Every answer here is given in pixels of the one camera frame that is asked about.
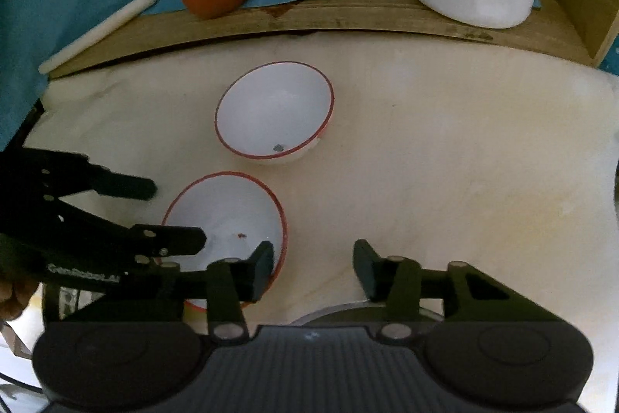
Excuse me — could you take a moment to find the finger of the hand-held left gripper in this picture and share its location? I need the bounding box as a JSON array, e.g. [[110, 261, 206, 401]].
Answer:
[[53, 200, 208, 266], [24, 149, 158, 203]]

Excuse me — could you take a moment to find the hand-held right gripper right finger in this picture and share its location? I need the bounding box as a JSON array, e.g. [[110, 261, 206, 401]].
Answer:
[[353, 240, 562, 342]]

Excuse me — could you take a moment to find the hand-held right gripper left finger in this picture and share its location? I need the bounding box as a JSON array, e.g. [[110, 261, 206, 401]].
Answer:
[[63, 241, 276, 342]]

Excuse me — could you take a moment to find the medium steel plate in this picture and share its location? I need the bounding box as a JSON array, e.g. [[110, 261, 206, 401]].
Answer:
[[290, 301, 448, 329]]

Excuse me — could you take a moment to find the white red-rimmed bowl with sticker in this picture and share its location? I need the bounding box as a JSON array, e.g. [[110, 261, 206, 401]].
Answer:
[[214, 62, 335, 166]]

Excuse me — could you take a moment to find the person's left hand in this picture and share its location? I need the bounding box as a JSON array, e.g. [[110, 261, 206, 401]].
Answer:
[[0, 275, 40, 322]]

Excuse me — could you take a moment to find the white foam rod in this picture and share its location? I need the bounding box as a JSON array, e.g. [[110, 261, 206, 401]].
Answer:
[[39, 0, 160, 75]]

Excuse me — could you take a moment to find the wooden tray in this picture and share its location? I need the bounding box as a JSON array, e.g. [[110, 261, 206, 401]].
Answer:
[[46, 0, 619, 80]]

